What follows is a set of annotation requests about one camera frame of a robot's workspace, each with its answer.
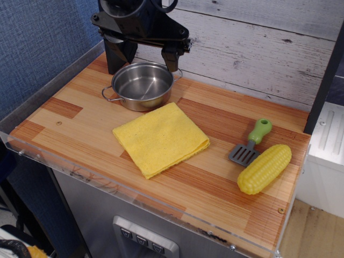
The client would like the yellow plastic corn cob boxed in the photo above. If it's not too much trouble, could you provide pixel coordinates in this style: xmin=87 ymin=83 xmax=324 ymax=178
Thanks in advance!
xmin=237 ymin=144 xmax=292 ymax=195

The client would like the clear acrylic table guard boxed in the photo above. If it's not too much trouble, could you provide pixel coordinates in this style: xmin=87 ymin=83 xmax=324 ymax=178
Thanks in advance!
xmin=1 ymin=44 xmax=310 ymax=257

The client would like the stainless steel cabinet front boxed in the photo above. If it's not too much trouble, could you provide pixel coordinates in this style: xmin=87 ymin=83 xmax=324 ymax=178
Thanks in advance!
xmin=53 ymin=170 xmax=241 ymax=257

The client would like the white ridged appliance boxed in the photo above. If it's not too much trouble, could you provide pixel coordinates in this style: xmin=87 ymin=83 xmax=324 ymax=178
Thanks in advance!
xmin=296 ymin=102 xmax=343 ymax=218

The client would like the silver oven control panel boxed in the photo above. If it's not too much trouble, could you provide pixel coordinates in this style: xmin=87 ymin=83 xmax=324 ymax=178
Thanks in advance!
xmin=112 ymin=215 xmax=180 ymax=257

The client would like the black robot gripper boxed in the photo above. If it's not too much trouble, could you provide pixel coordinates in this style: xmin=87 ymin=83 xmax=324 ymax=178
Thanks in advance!
xmin=91 ymin=1 xmax=191 ymax=75

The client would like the yellow towel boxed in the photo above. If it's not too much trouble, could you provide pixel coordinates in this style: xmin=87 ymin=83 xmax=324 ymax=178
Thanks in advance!
xmin=112 ymin=103 xmax=210 ymax=179

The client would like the small steel pot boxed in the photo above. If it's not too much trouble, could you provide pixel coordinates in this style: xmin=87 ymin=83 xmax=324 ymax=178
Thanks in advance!
xmin=102 ymin=62 xmax=183 ymax=112

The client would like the black right frame post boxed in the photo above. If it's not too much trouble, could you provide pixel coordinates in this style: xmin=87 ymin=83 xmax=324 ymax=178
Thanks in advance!
xmin=303 ymin=18 xmax=344 ymax=134

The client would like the green handled grey spatula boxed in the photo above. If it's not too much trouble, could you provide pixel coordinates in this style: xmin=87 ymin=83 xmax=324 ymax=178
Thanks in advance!
xmin=228 ymin=118 xmax=273 ymax=167

